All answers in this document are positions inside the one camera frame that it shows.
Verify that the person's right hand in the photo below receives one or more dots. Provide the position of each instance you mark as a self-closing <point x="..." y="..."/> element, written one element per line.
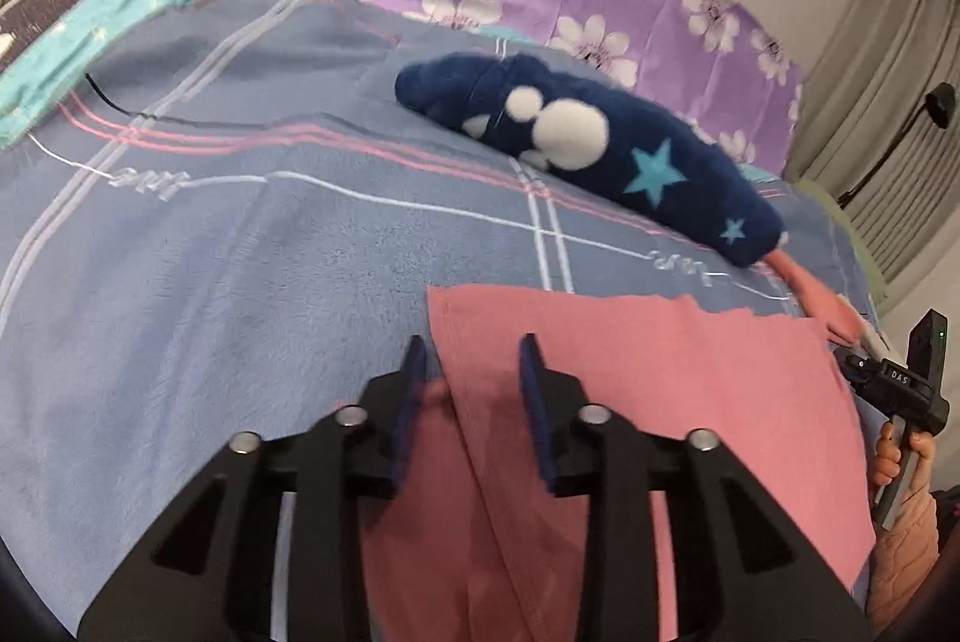
<point x="887" y="458"/>

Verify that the person's right forearm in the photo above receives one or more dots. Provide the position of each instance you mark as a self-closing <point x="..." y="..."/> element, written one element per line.
<point x="907" y="552"/>

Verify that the navy star print fleece blanket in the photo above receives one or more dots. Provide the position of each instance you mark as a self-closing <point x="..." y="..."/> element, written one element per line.
<point x="600" y="162"/>

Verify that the black floor lamp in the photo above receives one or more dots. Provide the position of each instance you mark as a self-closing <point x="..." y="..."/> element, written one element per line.
<point x="940" y="106"/>

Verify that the blue-grey plaid blanket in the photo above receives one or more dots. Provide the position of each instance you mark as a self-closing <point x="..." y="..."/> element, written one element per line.
<point x="225" y="274"/>

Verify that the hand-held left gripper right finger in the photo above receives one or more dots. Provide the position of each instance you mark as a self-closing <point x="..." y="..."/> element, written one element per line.
<point x="534" y="409"/>

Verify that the green pillow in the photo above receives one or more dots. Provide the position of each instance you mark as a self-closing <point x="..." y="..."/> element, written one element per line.
<point x="825" y="199"/>

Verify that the pink long-sleeve shirt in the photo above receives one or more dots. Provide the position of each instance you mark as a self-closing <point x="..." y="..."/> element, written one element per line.
<point x="675" y="387"/>

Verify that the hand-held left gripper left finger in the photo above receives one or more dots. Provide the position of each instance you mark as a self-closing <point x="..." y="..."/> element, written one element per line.
<point x="411" y="402"/>

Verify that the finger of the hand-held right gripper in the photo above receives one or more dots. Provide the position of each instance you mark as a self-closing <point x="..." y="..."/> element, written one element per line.
<point x="847" y="363"/>

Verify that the white pleated curtain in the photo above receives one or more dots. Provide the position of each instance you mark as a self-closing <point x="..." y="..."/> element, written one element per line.
<point x="885" y="49"/>

